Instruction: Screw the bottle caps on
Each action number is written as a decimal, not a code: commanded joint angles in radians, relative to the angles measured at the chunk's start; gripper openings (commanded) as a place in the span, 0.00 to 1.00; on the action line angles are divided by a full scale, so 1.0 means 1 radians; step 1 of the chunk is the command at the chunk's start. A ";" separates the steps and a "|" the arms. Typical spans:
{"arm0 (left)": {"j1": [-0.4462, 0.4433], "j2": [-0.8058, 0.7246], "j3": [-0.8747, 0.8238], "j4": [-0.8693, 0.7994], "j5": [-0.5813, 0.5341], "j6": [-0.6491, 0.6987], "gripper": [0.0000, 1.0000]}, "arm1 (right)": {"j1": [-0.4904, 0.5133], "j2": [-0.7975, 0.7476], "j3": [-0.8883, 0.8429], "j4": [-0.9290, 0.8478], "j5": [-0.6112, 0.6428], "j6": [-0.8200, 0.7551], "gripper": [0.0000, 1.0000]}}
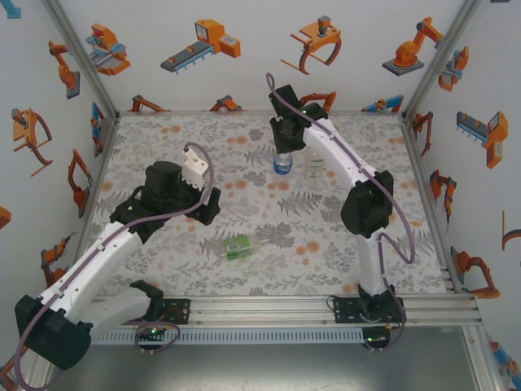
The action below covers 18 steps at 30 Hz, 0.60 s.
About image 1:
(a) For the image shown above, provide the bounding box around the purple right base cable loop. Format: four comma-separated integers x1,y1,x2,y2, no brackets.
361,301,408,354

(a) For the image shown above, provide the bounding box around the aluminium table edge rail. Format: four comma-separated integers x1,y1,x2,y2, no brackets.
91,293,480,327

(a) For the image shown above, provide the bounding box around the aluminium lower frame post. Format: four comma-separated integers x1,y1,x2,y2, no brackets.
462,325,508,391

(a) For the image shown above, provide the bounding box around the white slotted cable duct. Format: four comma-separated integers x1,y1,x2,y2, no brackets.
94,327,364,345

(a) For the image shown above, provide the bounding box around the aluminium frame post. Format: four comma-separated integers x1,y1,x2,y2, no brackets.
42,0,121,119
401,0,484,119
462,325,508,391

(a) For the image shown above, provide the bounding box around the aluminium side frame rail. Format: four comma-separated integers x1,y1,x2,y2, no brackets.
401,117,463,294
75,116,121,270

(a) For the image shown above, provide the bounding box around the clear bottle blue label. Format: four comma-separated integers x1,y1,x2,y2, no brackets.
271,151,295,177

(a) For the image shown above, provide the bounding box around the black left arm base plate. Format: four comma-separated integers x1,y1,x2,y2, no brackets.
160,298,191,326

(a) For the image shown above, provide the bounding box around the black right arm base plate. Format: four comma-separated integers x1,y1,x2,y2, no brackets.
332,295,361,323

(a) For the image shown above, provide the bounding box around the clear bottle lime green label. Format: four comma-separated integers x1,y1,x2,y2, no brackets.
222,234,261,261

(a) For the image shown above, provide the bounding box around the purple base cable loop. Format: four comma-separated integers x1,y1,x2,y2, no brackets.
134,321,181,356
361,301,408,354

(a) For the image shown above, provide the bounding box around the clear bottle dark green label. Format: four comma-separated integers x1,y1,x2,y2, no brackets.
308,151,326,179

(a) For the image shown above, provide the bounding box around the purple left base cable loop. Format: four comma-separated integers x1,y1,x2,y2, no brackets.
134,321,181,356

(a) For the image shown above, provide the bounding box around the aluminium back frame rail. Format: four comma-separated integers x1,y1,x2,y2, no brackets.
116,108,405,118

